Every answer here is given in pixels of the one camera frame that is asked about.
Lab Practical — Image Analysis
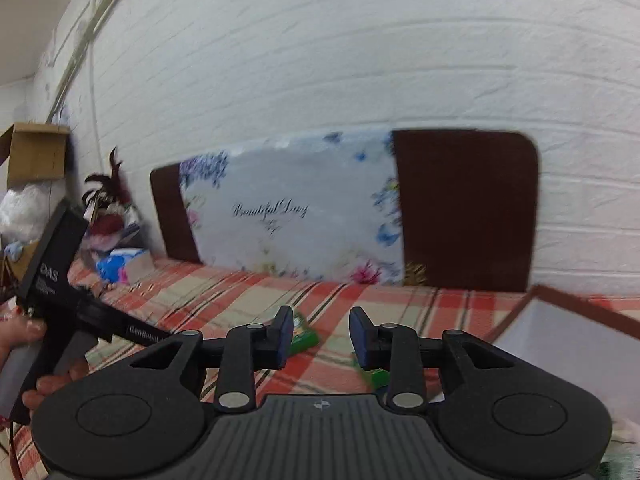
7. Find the brown box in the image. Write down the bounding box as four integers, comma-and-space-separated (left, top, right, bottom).
492, 284, 640, 411

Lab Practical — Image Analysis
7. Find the person's left hand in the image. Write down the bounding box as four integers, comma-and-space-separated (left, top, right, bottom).
0, 317, 91, 413

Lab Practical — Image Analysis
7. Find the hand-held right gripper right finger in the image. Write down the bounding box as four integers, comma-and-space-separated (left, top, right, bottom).
349, 306, 516, 413

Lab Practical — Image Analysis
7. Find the white plastic bag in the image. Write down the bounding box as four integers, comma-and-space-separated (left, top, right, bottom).
0, 184, 51, 241

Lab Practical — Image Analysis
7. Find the small green box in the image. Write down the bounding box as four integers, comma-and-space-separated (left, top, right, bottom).
352, 355, 393, 396

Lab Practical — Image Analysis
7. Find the large green box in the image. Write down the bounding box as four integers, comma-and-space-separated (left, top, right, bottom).
290, 312, 320, 356

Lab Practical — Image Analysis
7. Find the cardboard box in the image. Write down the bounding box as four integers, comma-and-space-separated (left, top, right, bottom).
0, 122, 71, 188

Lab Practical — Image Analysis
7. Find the blue tissue pack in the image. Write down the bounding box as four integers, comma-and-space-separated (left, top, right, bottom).
95, 247, 156, 285

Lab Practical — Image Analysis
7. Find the brown headboard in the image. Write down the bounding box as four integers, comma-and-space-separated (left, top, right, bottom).
150, 129, 541, 293

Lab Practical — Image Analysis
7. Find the wall pipe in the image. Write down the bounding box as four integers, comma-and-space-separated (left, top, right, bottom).
47, 0, 151, 126

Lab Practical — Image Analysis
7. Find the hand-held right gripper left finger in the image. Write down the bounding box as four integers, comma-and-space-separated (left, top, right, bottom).
131, 306, 295, 413

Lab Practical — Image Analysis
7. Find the white floral pillow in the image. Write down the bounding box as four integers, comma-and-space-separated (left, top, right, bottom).
179, 130, 406, 286

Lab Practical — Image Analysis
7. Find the dark red feather decoration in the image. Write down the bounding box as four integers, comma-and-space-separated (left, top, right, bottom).
84, 147, 141, 241

